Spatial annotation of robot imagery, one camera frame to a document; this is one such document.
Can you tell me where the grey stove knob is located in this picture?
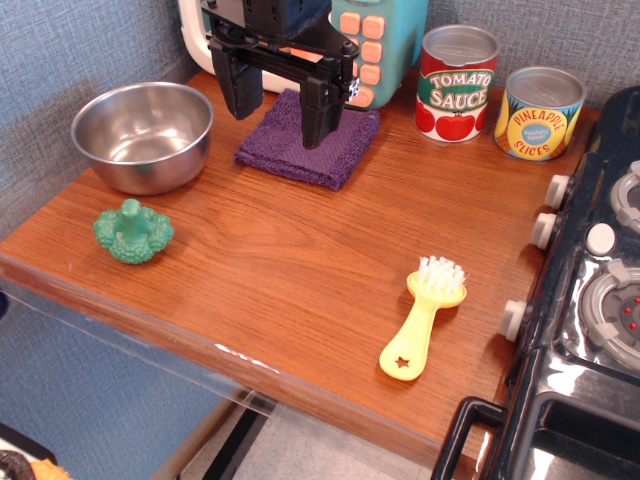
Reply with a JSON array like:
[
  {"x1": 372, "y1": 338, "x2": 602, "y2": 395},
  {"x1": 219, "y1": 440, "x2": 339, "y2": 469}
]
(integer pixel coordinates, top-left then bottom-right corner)
[
  {"x1": 544, "y1": 175, "x2": 571, "y2": 210},
  {"x1": 530, "y1": 213, "x2": 557, "y2": 250},
  {"x1": 499, "y1": 300, "x2": 527, "y2": 342}
]

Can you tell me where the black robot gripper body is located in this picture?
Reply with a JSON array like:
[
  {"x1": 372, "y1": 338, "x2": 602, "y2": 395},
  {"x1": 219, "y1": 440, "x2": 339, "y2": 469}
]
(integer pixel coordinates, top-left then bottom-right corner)
[{"x1": 201, "y1": 1, "x2": 359, "y2": 102}]

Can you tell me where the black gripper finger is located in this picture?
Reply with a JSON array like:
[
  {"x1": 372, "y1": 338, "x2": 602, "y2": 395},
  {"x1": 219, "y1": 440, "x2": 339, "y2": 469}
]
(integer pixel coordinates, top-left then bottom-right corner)
[
  {"x1": 300, "y1": 75, "x2": 345, "y2": 149},
  {"x1": 209, "y1": 39, "x2": 264, "y2": 120}
]

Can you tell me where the orange plush object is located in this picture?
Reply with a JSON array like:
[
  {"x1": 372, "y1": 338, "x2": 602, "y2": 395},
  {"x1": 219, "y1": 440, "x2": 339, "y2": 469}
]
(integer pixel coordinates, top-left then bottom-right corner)
[{"x1": 1, "y1": 450, "x2": 71, "y2": 480}]

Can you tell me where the grey stove knob upper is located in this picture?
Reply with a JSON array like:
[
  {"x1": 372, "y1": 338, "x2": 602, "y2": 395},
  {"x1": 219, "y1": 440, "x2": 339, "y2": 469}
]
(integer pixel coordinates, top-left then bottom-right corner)
[{"x1": 544, "y1": 175, "x2": 571, "y2": 210}]

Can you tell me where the toy microwave teal and white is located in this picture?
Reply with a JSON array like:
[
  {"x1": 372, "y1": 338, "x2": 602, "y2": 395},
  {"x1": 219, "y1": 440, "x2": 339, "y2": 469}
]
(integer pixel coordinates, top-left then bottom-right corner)
[{"x1": 177, "y1": 0, "x2": 429, "y2": 110}]

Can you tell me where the yellow toy brush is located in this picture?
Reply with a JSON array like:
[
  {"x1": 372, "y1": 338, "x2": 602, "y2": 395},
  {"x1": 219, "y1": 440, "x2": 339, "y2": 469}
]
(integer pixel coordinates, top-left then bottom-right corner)
[{"x1": 379, "y1": 256, "x2": 467, "y2": 381}]

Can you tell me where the purple folded towel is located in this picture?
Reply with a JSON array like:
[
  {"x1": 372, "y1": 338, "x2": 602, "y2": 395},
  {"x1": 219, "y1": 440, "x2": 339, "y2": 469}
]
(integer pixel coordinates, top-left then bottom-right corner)
[{"x1": 234, "y1": 88, "x2": 382, "y2": 193}]

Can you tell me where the tomato sauce can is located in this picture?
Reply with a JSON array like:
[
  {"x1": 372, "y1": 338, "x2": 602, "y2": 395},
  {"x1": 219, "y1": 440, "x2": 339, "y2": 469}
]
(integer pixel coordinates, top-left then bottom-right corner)
[{"x1": 414, "y1": 24, "x2": 501, "y2": 143}]

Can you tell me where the grey stove knob middle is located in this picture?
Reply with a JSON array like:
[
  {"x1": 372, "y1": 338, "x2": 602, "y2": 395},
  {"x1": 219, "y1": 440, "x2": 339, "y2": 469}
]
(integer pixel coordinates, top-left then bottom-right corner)
[{"x1": 530, "y1": 213, "x2": 557, "y2": 250}]

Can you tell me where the black toy stove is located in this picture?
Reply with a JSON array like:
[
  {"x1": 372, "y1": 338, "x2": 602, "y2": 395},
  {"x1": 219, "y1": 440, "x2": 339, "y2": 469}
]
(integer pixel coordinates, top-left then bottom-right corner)
[{"x1": 432, "y1": 87, "x2": 639, "y2": 479}]

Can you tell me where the grey stove knob lower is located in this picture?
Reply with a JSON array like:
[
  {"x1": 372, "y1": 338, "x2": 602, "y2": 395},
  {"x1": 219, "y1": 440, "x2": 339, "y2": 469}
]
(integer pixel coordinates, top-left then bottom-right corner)
[{"x1": 499, "y1": 300, "x2": 527, "y2": 342}]

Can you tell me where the stainless steel bowl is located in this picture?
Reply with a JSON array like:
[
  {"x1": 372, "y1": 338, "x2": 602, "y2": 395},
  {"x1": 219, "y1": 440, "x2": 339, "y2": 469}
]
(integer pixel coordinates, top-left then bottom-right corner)
[{"x1": 71, "y1": 82, "x2": 214, "y2": 196}]

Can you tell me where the pineapple slices can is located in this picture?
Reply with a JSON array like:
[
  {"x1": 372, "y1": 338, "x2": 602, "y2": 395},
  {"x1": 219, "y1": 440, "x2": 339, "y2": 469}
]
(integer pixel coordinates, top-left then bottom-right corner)
[{"x1": 494, "y1": 66, "x2": 587, "y2": 162}]

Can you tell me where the green toy broccoli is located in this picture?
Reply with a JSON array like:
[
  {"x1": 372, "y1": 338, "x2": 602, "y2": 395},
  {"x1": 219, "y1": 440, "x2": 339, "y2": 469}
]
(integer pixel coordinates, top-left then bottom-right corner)
[{"x1": 93, "y1": 198, "x2": 174, "y2": 265}]

